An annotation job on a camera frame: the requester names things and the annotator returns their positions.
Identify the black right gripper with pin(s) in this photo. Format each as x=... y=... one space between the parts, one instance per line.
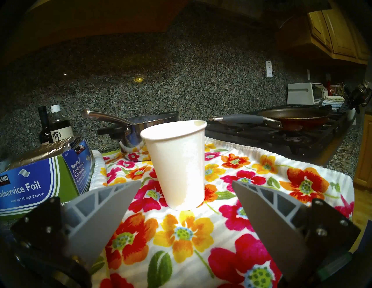
x=357 y=97

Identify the white wall outlet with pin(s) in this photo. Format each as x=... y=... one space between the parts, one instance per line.
x=269 y=69

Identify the white paper cup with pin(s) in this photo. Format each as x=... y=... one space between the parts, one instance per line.
x=177 y=168
x=352 y=116

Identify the folded blue cloth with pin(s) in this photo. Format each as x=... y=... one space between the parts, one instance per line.
x=331 y=105

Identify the soy sauce bottle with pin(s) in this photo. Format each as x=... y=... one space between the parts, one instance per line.
x=61 y=127

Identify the black cast iron grate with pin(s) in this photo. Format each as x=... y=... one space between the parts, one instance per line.
x=261 y=133

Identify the blue foil sheet box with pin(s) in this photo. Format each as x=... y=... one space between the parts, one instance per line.
x=37 y=185

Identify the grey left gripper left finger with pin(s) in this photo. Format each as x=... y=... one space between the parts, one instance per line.
x=96 y=217

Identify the brown frying pan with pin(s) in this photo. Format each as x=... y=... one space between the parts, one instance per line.
x=296 y=116

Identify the dark glass bottle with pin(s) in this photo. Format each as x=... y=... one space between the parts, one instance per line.
x=44 y=127

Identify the stainless steel saucepan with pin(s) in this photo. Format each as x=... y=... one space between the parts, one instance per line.
x=133 y=136

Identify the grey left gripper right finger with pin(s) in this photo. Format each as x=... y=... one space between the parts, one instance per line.
x=279 y=232

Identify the wooden upper cabinet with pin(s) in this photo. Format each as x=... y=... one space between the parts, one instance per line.
x=87 y=20
x=340 y=34

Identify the floral kitchen towel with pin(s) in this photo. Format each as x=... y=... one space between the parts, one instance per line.
x=261 y=180

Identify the folded yellow cloth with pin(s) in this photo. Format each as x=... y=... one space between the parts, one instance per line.
x=334 y=98

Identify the stainless steel gas cooktop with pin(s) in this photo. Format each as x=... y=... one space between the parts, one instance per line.
x=325 y=154

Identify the wooden lower cabinets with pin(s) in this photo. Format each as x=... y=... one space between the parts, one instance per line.
x=364 y=151

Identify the white toaster oven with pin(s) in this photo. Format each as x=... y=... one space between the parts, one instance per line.
x=302 y=94

